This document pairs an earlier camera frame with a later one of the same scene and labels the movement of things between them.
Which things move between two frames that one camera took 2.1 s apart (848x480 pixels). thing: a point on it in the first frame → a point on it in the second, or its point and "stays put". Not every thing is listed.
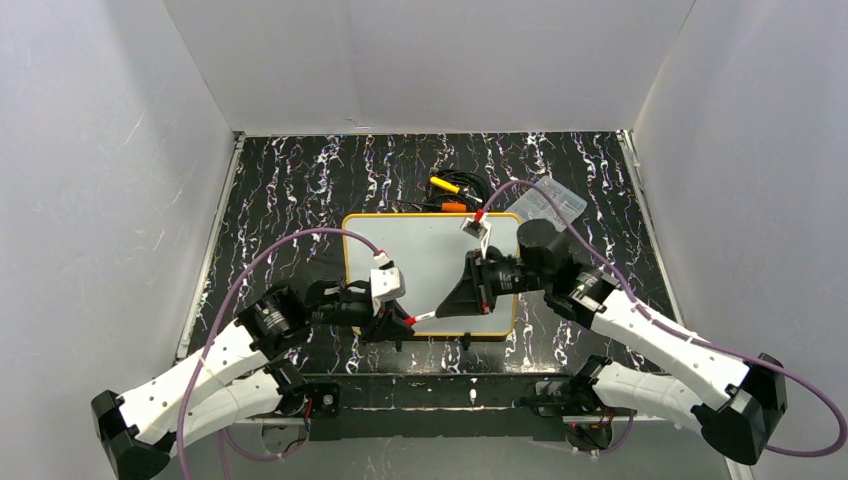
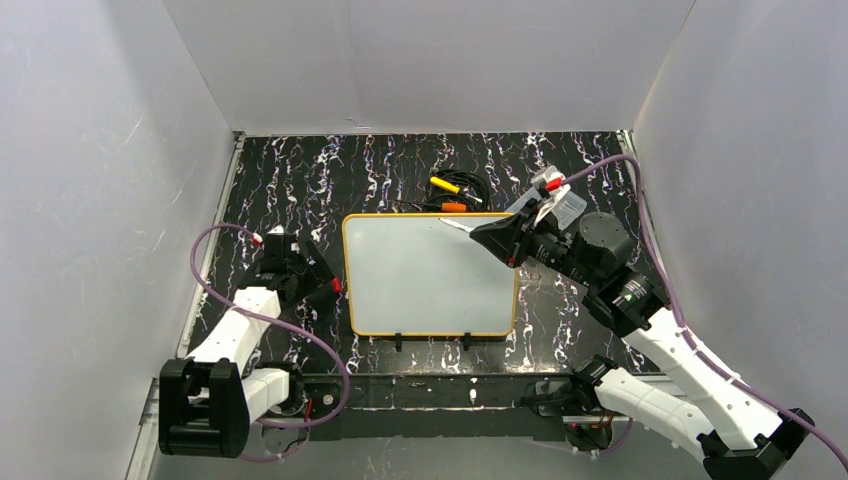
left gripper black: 378,314 → 308,270
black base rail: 431,407 stays put
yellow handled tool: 444,184 stays put
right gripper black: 475,283 → 524,239
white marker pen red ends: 425,315 → 468,229
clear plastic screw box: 534,206 stays put
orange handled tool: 453,206 stays put
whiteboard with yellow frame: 428,249 stays put
